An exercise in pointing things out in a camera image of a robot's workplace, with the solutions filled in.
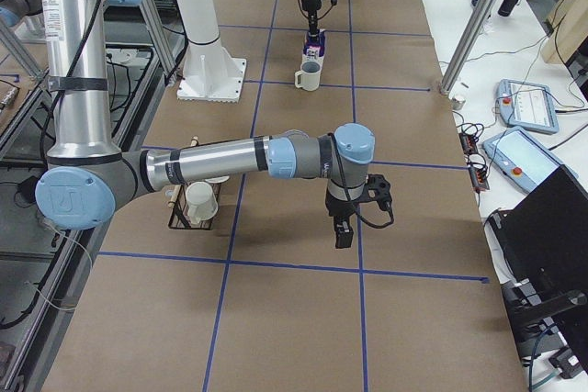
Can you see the teach pendant near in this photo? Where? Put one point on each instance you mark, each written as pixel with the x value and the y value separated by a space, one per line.
pixel 519 158

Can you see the white mug on rack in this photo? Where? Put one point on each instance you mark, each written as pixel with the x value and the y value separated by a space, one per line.
pixel 201 202
pixel 217 180

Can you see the white mug grey interior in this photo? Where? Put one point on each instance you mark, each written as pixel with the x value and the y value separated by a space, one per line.
pixel 308 76

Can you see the white mug on rack lower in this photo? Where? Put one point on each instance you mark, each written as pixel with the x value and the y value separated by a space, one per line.
pixel 201 202

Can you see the white camera pole base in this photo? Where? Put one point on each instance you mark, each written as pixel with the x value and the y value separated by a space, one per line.
pixel 209 71

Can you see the teach pendant far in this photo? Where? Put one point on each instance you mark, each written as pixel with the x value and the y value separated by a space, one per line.
pixel 527 105

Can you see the aluminium frame post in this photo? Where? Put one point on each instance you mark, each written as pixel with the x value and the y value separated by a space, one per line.
pixel 465 45

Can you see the milk carton blue white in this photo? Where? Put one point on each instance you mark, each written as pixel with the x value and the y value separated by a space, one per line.
pixel 314 48

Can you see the black power strip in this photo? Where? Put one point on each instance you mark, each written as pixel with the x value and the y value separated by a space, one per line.
pixel 477 166

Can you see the white mug on rack upper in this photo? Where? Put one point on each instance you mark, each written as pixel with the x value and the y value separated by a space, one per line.
pixel 217 180

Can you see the teach pendant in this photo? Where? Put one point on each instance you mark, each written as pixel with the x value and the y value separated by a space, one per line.
pixel 519 158
pixel 527 105

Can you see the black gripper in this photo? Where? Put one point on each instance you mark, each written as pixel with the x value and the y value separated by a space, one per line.
pixel 310 3
pixel 336 208

